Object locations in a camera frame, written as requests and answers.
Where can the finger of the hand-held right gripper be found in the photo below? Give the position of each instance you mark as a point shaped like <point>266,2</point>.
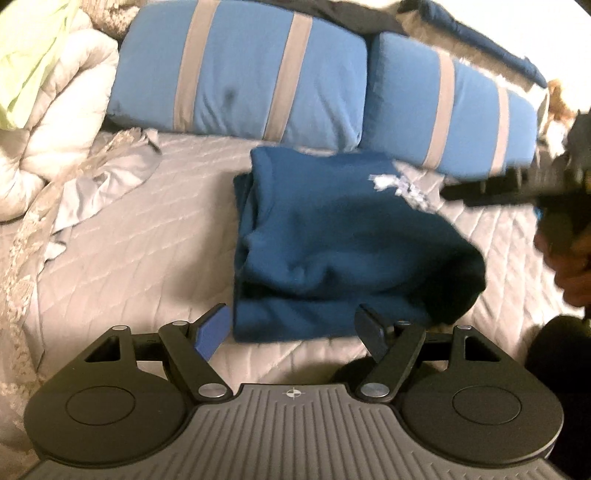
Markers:
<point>485,193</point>

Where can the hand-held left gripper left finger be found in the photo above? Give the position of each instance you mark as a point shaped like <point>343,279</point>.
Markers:
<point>212,330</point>

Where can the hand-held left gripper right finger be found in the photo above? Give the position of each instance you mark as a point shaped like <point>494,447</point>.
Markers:
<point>371,330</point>

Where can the blue sweatshirt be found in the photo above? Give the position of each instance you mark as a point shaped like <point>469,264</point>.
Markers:
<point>332,240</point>

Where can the person's right hand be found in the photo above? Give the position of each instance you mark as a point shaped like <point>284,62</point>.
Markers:
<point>575,281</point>

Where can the light blue cloth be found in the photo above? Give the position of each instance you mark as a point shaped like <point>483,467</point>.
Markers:
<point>538,213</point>

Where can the beige teddy bear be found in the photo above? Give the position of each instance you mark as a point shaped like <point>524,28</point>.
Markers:
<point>556,104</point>

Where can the grey quilted bed mattress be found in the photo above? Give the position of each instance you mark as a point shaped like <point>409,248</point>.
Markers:
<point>161,221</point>

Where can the navy blanket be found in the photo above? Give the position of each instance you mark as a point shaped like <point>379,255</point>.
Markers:
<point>485,41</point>

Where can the grey sheet cloth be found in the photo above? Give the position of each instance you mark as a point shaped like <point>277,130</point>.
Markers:
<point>101,184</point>

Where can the cream fleece blanket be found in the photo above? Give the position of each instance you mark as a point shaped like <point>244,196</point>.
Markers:
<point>408,18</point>

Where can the cream lace bedspread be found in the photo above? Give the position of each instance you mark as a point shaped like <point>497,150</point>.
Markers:
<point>18,258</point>

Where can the black garment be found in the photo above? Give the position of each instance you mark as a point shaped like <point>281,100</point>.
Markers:
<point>360,16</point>

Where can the stained blue grey-striped pillow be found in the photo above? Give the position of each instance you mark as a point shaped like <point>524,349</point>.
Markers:
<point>231,69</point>

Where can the white comforter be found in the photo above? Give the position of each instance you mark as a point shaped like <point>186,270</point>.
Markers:
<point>60,115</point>

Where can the light green sheet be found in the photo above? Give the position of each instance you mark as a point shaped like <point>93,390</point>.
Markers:
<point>27,55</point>

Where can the beige fluffy blanket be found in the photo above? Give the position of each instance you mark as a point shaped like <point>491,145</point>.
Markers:
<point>115,11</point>

